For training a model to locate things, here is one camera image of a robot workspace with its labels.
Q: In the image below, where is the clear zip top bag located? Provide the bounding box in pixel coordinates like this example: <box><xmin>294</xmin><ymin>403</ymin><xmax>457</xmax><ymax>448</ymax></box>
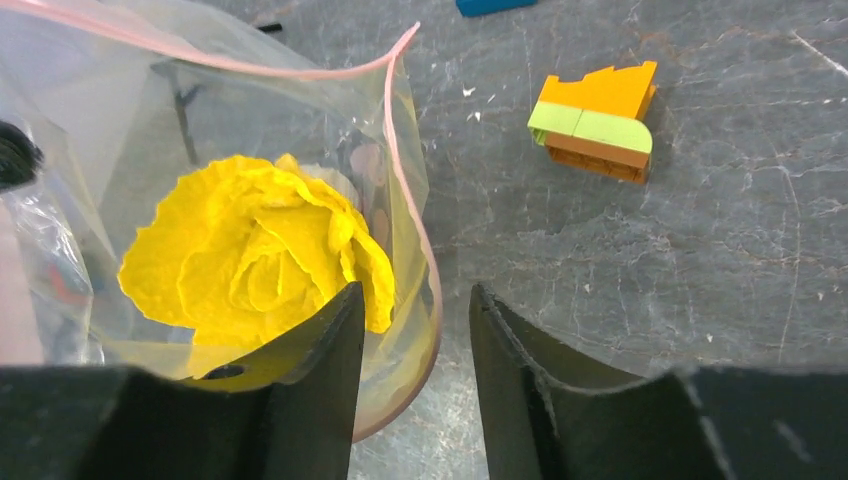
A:
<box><xmin>1</xmin><ymin>1</ymin><xmax>442</xmax><ymax>440</ymax></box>

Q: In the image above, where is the yellow toy cabbage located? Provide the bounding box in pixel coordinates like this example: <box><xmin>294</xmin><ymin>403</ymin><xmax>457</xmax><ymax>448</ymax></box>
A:
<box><xmin>112</xmin><ymin>154</ymin><xmax>396</xmax><ymax>377</ymax></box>

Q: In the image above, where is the orange green yellow block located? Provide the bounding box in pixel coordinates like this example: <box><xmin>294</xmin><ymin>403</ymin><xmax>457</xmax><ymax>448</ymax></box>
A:
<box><xmin>527</xmin><ymin>61</ymin><xmax>658</xmax><ymax>184</ymax></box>

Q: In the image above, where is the grey microphone on tripod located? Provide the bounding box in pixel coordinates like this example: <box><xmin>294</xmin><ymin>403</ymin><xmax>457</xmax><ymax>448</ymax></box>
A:
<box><xmin>150</xmin><ymin>53</ymin><xmax>293</xmax><ymax>173</ymax></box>

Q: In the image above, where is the dark blue flat block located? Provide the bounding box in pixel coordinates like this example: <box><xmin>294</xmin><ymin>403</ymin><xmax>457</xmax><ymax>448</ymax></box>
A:
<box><xmin>455</xmin><ymin>0</ymin><xmax>538</xmax><ymax>18</ymax></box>

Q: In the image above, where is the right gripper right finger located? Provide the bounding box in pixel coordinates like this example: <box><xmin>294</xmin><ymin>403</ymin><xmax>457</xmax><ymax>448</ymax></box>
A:
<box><xmin>468</xmin><ymin>284</ymin><xmax>670</xmax><ymax>479</ymax></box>

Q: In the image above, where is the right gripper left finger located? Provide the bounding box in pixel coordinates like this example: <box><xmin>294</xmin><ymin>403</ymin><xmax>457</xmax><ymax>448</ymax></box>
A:
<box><xmin>186</xmin><ymin>282</ymin><xmax>365</xmax><ymax>479</ymax></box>

